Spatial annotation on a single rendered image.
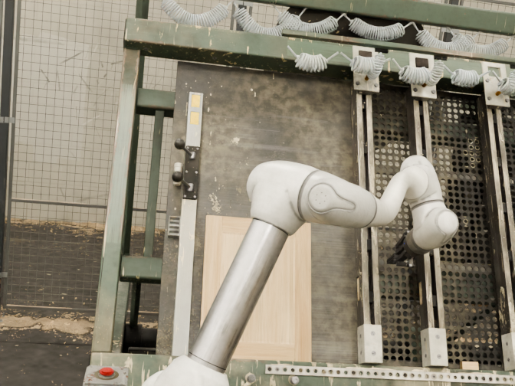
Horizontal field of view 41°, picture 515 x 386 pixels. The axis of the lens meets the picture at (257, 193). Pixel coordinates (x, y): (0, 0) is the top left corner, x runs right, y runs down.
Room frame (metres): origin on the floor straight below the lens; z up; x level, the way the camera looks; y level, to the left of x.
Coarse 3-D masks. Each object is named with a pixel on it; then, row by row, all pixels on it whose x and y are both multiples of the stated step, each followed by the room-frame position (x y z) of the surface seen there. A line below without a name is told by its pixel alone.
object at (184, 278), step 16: (192, 128) 2.44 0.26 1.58; (192, 144) 2.41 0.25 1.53; (192, 208) 2.28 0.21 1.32; (192, 224) 2.25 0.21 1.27; (192, 240) 2.22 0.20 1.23; (192, 256) 2.20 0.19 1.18; (176, 288) 2.13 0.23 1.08; (176, 304) 2.10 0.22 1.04; (176, 320) 2.08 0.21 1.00; (176, 336) 2.05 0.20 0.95; (176, 352) 2.02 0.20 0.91
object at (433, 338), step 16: (432, 64) 2.71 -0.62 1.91; (432, 80) 2.57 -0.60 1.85; (416, 96) 2.64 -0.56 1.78; (432, 96) 2.63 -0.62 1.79; (416, 112) 2.63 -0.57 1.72; (416, 128) 2.59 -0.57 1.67; (416, 144) 2.56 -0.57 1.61; (432, 256) 2.35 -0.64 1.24; (432, 272) 2.32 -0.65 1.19; (432, 288) 2.30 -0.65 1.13; (432, 304) 2.24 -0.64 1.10; (432, 320) 2.21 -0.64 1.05; (432, 336) 2.18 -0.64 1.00; (432, 352) 2.15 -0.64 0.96
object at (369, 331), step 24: (360, 48) 2.68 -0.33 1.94; (360, 96) 2.61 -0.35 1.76; (360, 120) 2.56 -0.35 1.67; (360, 144) 2.51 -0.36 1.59; (360, 168) 2.45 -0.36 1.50; (360, 240) 2.32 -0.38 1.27; (360, 264) 2.28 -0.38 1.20; (360, 288) 2.24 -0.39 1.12; (360, 312) 2.21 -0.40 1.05; (360, 336) 2.17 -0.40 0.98; (360, 360) 2.13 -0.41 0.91
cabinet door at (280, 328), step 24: (216, 216) 2.31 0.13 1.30; (216, 240) 2.26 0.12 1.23; (240, 240) 2.28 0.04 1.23; (288, 240) 2.32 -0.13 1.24; (216, 264) 2.22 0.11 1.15; (288, 264) 2.27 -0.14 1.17; (216, 288) 2.18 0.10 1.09; (264, 288) 2.21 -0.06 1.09; (288, 288) 2.23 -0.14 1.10; (264, 312) 2.17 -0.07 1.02; (288, 312) 2.18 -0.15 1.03; (264, 336) 2.13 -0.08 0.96; (288, 336) 2.14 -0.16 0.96; (288, 360) 2.10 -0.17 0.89
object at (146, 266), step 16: (144, 96) 2.55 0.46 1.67; (160, 96) 2.56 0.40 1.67; (144, 112) 2.57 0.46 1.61; (160, 112) 2.55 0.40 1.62; (160, 128) 2.52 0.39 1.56; (400, 128) 2.70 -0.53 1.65; (464, 128) 2.76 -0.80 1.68; (160, 144) 2.48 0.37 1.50; (432, 144) 2.78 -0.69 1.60; (512, 144) 2.77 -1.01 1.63; (144, 240) 2.28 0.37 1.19; (128, 256) 2.23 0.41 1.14; (144, 256) 2.25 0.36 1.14; (128, 272) 2.20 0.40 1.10; (144, 272) 2.21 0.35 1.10; (160, 272) 2.22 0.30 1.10; (464, 288) 2.41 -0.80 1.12; (480, 304) 2.46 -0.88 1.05
